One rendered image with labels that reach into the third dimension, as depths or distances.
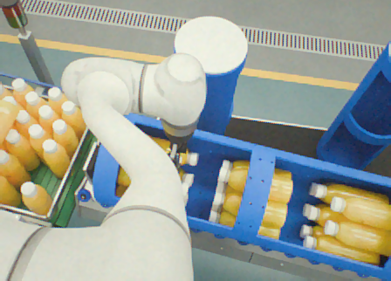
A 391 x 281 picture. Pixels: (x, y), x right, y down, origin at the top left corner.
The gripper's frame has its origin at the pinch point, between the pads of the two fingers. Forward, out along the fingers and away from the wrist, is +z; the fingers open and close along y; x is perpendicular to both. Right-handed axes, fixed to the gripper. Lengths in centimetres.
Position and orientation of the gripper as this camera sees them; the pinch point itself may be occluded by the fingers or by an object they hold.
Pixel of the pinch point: (178, 157)
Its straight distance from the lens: 113.4
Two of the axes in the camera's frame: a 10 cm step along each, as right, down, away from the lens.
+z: -0.6, 4.7, 8.8
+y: 2.5, -8.5, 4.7
